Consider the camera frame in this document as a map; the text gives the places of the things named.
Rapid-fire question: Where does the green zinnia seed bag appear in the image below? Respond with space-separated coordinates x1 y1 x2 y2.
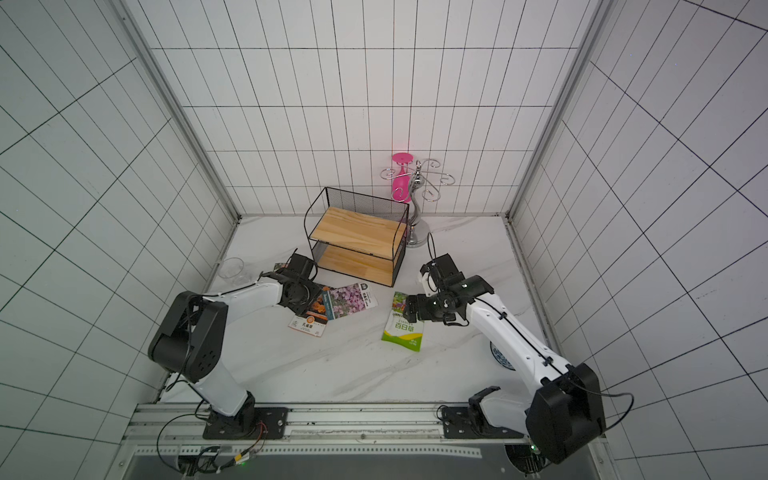
382 292 424 352

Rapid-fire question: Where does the orange flower seed bag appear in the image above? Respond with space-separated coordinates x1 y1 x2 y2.
288 292 335 338

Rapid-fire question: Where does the purple flower seed bag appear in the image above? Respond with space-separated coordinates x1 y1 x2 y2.
323 282 378 320

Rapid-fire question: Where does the black wire wooden shelf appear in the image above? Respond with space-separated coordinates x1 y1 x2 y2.
304 187 410 287

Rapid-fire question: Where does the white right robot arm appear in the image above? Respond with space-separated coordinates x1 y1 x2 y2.
404 276 607 464

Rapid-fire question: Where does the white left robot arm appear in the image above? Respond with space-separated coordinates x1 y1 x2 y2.
148 252 322 424

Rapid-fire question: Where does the chrome glass holder stand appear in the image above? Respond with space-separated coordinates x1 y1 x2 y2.
380 154 456 248

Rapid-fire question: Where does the clear plastic cup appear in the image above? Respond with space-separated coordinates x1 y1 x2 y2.
217 257 251 287

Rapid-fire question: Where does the blue patterned bowl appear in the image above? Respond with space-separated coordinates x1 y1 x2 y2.
489 342 515 371

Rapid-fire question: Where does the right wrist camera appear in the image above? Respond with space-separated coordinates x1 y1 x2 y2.
420 254 465 296

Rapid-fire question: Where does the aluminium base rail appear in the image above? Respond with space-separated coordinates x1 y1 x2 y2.
122 401 607 460

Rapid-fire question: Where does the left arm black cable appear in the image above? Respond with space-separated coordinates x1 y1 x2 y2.
155 275 283 475

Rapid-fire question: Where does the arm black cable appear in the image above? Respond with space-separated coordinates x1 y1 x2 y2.
425 230 635 433
155 275 283 475

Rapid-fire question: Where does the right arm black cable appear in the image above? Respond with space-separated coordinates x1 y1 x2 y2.
425 230 635 433

